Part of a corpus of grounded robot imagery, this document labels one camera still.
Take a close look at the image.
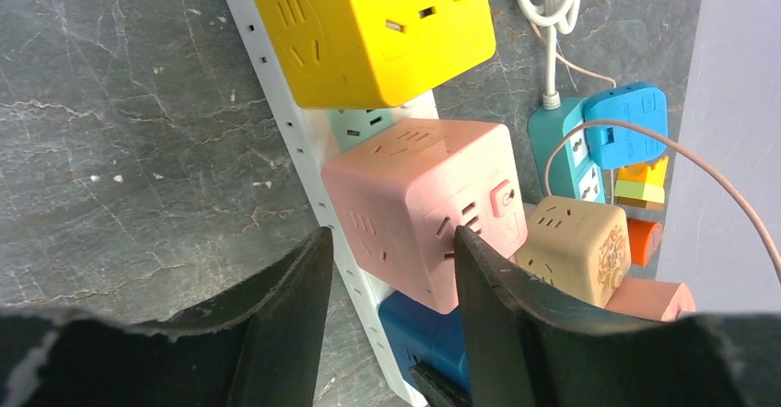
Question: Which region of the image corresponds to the yellow green toy block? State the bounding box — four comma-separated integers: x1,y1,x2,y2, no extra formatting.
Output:
614,156,669,211

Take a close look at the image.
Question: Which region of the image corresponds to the orange round plug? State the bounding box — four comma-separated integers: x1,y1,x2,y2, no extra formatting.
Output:
627,217,663,267

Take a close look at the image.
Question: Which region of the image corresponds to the teal power strip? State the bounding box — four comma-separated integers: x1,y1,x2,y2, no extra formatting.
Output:
528,97,606,204

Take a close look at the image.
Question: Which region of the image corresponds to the yellow cube socket adapter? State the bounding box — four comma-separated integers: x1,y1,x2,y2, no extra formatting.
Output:
253,0,496,109

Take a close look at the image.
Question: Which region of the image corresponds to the white coiled cable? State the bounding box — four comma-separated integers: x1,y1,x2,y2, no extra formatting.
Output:
513,0,586,111

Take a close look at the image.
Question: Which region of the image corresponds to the blue cube socket adapter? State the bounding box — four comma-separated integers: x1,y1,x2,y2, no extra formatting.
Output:
379,292,472,394

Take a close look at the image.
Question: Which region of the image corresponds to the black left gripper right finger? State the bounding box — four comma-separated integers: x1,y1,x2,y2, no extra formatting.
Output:
411,227,780,406

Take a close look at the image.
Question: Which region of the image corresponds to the light blue plug adapter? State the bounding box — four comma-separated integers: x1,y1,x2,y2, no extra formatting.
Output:
582,81,670,171

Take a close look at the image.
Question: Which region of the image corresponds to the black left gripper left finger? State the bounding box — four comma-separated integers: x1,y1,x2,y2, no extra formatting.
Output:
1,227,333,406

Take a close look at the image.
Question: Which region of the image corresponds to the white power strip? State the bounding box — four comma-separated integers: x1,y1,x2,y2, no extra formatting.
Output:
226,0,426,406

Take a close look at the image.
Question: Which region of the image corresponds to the salmon pink charger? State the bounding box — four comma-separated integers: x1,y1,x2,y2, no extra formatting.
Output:
605,277,696,321

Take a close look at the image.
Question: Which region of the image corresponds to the pink cube socket adapter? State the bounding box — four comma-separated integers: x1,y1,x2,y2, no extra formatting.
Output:
321,118,528,314

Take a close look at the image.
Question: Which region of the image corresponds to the beige cube socket adapter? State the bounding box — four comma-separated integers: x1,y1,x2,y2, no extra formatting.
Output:
511,195,631,308

